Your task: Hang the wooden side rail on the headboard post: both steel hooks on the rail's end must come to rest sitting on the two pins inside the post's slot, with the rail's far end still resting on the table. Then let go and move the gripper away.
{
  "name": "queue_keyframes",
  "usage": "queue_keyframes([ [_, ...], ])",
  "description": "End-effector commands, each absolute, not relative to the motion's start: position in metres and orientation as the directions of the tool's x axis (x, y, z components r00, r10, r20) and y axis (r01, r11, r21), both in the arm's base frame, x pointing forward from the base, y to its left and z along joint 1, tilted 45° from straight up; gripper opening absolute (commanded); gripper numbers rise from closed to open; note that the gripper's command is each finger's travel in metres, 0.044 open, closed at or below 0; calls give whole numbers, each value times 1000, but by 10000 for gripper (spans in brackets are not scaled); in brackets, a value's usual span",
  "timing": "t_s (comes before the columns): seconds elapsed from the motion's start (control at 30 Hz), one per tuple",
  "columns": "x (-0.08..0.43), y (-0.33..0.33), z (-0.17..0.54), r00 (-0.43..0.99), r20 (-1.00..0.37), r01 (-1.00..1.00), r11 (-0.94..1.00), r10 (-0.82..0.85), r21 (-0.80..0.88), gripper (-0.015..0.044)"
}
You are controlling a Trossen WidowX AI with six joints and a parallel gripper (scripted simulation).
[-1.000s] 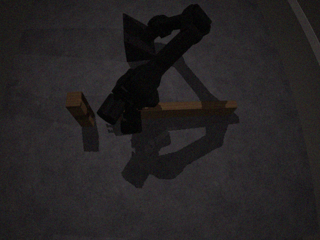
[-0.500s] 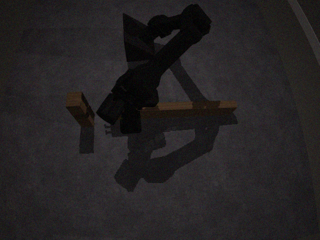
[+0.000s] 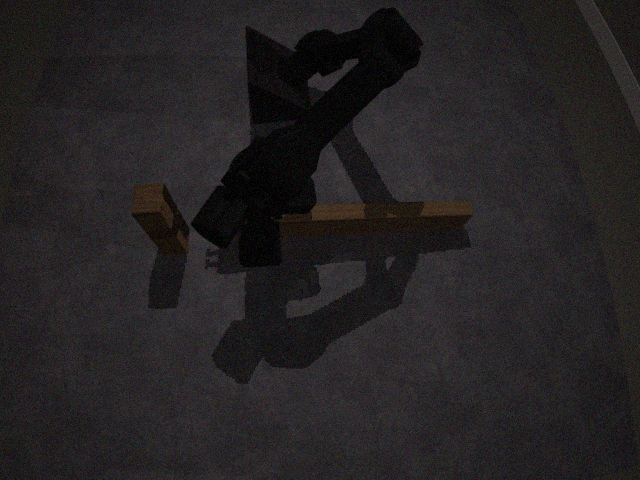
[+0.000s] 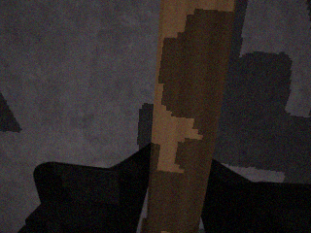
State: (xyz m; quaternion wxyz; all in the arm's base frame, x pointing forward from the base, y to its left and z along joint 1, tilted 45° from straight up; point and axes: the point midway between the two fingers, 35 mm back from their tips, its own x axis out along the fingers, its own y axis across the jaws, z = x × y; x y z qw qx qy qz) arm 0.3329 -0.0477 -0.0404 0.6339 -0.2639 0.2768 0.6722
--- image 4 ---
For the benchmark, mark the long brown wooden board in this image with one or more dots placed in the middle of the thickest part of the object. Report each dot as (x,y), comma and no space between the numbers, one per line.
(193,48)

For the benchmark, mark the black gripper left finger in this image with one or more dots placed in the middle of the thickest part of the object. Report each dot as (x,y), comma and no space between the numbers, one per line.
(120,189)

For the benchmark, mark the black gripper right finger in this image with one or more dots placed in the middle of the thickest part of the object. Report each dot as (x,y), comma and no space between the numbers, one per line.
(234,204)

